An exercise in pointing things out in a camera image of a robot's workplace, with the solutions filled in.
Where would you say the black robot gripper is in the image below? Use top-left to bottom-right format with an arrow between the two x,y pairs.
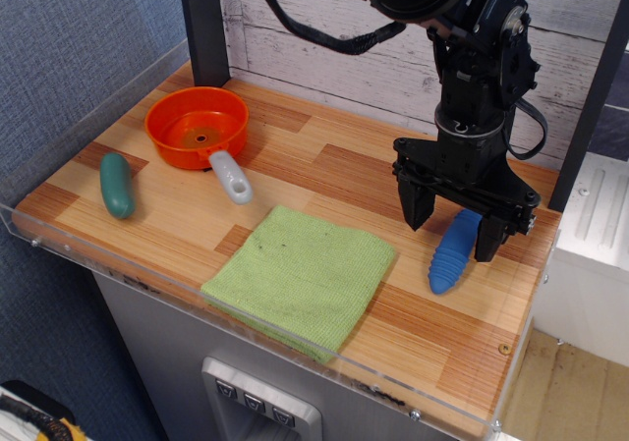
393,132 -> 541,262

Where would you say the blue handled metal fork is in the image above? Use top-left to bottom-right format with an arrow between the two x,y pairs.
429,209 -> 482,295

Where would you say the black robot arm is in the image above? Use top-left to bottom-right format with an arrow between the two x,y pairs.
366,0 -> 541,262

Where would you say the green cloth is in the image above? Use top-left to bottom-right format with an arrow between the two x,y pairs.
201,206 -> 395,364

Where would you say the white metal side unit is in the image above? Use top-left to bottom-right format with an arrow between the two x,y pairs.
532,153 -> 628,365

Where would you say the clear acrylic table guard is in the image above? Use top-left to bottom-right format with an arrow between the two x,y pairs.
1,32 -> 559,439

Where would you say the grey cabinet with button panel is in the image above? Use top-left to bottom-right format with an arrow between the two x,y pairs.
95,274 -> 449,440

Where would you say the teal green toy pickle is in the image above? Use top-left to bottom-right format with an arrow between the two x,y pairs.
99,152 -> 136,219

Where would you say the yellow and black object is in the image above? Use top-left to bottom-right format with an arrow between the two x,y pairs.
39,423 -> 88,441

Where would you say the dark right vertical post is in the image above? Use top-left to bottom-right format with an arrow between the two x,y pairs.
548,0 -> 628,212

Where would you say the dark vertical post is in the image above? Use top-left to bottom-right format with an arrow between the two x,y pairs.
548,0 -> 628,212
181,0 -> 231,86

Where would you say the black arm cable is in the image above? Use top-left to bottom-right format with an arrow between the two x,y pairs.
251,0 -> 549,161

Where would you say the orange toy pot grey handle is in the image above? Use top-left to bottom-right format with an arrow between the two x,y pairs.
144,86 -> 254,205

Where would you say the dark left vertical post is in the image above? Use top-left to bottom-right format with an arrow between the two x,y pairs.
181,0 -> 231,86

